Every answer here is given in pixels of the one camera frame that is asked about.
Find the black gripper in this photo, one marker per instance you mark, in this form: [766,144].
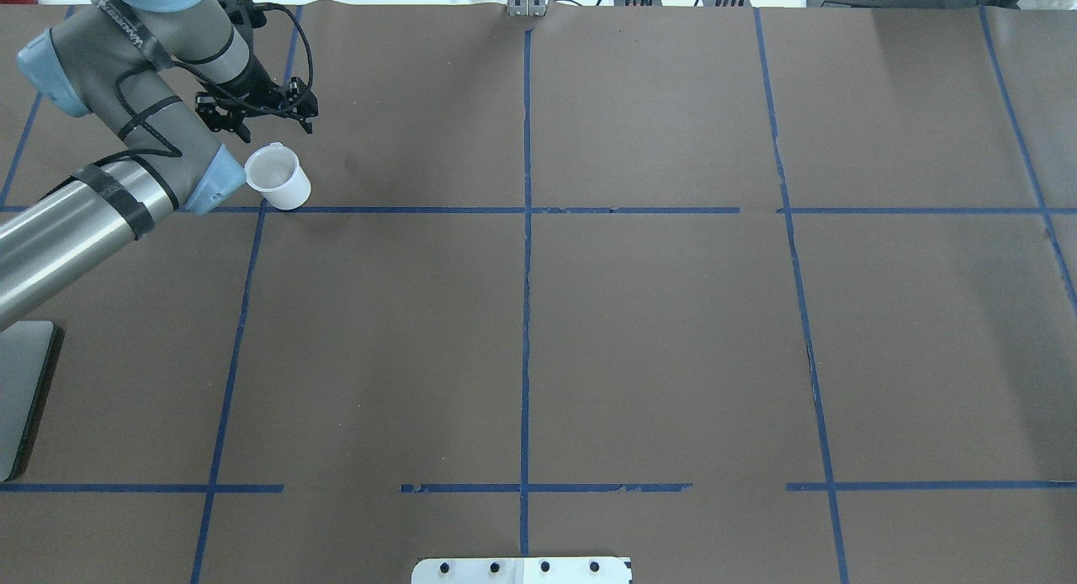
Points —
[249,82]

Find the white ceramic cup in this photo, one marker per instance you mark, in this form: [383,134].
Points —
[275,172]

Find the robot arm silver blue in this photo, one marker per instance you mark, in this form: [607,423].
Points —
[165,78]

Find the silver closed laptop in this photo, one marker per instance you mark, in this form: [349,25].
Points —
[27,348]

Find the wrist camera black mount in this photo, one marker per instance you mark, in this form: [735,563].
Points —
[245,17]

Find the white pedestal column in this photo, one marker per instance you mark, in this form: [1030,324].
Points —
[550,569]

